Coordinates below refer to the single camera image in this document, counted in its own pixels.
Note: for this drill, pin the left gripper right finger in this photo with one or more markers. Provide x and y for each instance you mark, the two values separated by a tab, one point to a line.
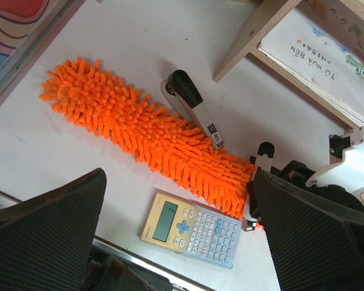
315	244

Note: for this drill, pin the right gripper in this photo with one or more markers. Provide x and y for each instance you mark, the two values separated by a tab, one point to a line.
297	173

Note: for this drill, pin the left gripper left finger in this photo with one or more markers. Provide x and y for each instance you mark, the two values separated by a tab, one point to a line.
45	241

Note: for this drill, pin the orange chenille duster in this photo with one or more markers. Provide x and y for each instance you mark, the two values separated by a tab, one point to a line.
101	102

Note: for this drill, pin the white black stapler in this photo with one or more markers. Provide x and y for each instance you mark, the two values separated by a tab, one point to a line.
182	94

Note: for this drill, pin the wooden bookshelf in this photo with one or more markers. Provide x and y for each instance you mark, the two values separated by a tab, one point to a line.
257	26

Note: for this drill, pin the yellow blue calculator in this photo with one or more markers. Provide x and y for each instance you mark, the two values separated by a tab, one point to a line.
192	230

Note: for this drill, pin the spiral notebook under shelf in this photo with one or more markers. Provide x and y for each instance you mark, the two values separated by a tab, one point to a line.
322	44

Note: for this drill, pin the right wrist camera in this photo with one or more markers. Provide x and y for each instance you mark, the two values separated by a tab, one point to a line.
348	170

